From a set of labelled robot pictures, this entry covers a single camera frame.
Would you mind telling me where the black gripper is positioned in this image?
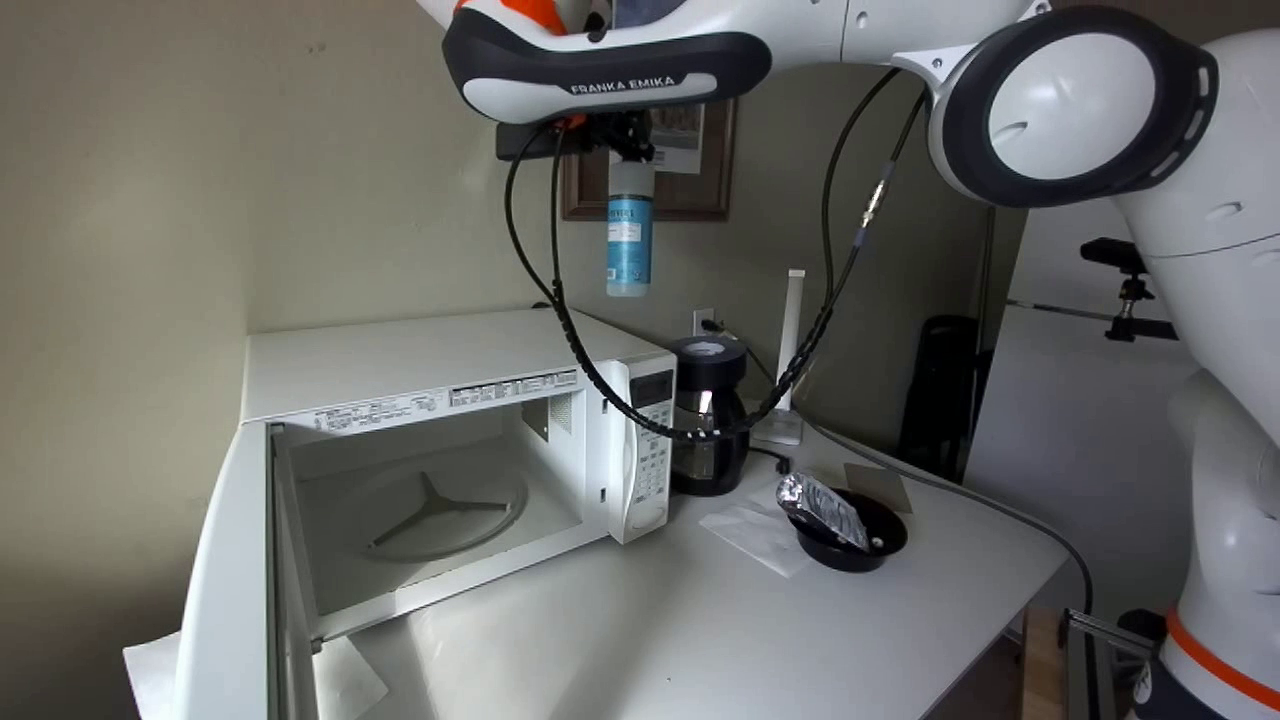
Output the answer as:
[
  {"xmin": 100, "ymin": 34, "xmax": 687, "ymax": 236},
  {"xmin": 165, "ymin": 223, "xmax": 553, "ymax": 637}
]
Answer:
[{"xmin": 586, "ymin": 113, "xmax": 654, "ymax": 165}]

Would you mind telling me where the blue white bottle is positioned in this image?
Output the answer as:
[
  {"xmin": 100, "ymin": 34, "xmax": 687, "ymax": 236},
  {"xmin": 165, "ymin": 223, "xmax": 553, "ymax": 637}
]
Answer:
[{"xmin": 605, "ymin": 198, "xmax": 651, "ymax": 297}]

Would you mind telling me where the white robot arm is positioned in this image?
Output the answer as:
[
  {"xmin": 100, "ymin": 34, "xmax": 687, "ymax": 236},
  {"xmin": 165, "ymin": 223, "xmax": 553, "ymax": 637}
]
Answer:
[{"xmin": 416, "ymin": 0, "xmax": 1280, "ymax": 720}]

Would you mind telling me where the white microwave oven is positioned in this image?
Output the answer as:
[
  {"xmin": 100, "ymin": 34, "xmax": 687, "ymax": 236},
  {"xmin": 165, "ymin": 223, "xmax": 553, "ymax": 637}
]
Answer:
[{"xmin": 243, "ymin": 307, "xmax": 677, "ymax": 645}]

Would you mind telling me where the microwave door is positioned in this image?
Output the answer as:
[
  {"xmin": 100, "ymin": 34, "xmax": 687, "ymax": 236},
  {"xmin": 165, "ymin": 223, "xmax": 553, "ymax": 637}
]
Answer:
[{"xmin": 125, "ymin": 424, "xmax": 314, "ymax": 720}]

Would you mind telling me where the framed bulletin board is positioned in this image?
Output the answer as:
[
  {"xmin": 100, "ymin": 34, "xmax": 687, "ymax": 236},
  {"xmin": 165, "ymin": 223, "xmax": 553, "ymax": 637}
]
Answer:
[{"xmin": 560, "ymin": 101, "xmax": 734, "ymax": 220}]

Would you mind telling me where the white desk lamp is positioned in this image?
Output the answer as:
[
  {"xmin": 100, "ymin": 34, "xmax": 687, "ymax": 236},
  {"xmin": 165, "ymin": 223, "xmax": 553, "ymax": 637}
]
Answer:
[{"xmin": 758, "ymin": 269, "xmax": 807, "ymax": 450}]

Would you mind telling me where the black glass electric kettle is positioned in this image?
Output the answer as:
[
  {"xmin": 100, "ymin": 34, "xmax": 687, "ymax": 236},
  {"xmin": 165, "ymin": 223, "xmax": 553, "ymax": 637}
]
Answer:
[{"xmin": 672, "ymin": 338, "xmax": 749, "ymax": 496}]

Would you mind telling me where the white paper towel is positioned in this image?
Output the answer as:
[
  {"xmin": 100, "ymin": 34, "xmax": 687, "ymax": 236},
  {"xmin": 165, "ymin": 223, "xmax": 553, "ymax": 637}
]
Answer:
[{"xmin": 702, "ymin": 474, "xmax": 909, "ymax": 575}]

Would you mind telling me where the silver snack packet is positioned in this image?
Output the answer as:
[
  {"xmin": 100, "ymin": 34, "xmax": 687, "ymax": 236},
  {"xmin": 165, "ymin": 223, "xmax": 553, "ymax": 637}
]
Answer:
[{"xmin": 776, "ymin": 474, "xmax": 868, "ymax": 549}]

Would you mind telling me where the black bowl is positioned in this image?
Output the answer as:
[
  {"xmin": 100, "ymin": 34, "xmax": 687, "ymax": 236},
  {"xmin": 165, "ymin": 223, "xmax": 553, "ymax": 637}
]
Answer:
[{"xmin": 785, "ymin": 483, "xmax": 911, "ymax": 575}]

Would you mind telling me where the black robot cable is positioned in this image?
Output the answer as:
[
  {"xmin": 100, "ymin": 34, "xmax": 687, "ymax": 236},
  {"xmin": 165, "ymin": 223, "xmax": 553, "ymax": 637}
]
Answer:
[{"xmin": 499, "ymin": 69, "xmax": 932, "ymax": 443}]

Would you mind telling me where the black tripod camera stand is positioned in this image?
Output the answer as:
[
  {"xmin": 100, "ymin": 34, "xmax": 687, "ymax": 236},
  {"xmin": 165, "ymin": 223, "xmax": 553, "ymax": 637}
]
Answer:
[{"xmin": 1003, "ymin": 236, "xmax": 1176, "ymax": 346}]

